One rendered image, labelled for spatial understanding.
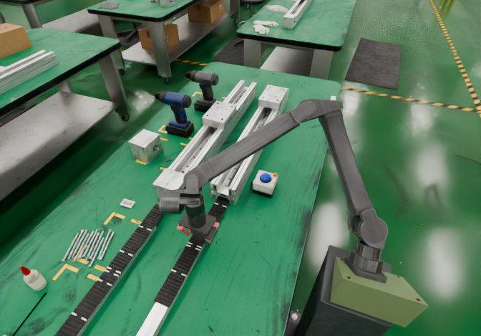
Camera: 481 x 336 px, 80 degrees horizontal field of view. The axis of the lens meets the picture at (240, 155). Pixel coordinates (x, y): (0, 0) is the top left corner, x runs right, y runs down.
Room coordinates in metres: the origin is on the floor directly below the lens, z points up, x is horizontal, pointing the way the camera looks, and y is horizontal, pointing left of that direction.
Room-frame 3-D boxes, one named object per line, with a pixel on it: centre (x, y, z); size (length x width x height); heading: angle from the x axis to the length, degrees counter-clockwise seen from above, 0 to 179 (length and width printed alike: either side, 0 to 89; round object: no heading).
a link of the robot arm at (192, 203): (0.53, 0.14, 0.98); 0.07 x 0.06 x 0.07; 89
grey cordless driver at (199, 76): (1.37, 0.21, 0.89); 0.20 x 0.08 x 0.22; 71
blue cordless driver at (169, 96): (1.16, 0.33, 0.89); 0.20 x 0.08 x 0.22; 71
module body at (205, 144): (1.15, 0.10, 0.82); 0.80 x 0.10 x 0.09; 159
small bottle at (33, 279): (0.38, 0.61, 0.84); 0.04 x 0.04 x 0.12
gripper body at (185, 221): (0.53, 0.13, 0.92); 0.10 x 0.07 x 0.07; 69
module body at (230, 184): (1.08, -0.08, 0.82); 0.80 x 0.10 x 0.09; 159
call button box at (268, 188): (0.78, -0.09, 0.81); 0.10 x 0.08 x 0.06; 69
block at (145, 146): (0.98, 0.41, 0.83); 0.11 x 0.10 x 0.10; 65
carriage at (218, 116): (1.15, 0.10, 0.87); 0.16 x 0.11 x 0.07; 159
